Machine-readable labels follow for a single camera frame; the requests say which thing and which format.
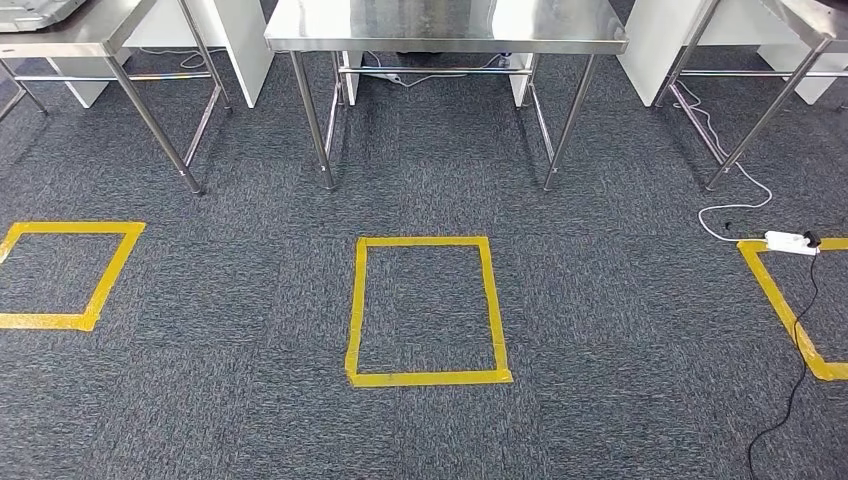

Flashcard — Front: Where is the stainless steel table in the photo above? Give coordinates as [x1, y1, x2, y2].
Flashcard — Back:
[263, 0, 629, 193]
[652, 0, 848, 193]
[0, 0, 233, 197]

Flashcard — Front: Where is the yellow floor tape square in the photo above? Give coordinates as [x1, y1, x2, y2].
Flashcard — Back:
[737, 238, 848, 384]
[344, 236, 515, 390]
[0, 221, 147, 333]

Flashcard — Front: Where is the white partition panel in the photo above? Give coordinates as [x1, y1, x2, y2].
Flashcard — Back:
[46, 0, 275, 109]
[617, 0, 790, 109]
[757, 42, 848, 105]

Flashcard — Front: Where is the black power cord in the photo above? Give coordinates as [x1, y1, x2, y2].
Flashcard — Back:
[747, 230, 824, 480]

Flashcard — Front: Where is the white desk side panel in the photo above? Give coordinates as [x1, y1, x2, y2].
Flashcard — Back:
[341, 51, 364, 107]
[508, 52, 535, 109]

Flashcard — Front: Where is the white floor cable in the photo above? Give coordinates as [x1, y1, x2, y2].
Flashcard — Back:
[139, 46, 210, 70]
[360, 51, 505, 89]
[669, 79, 775, 243]

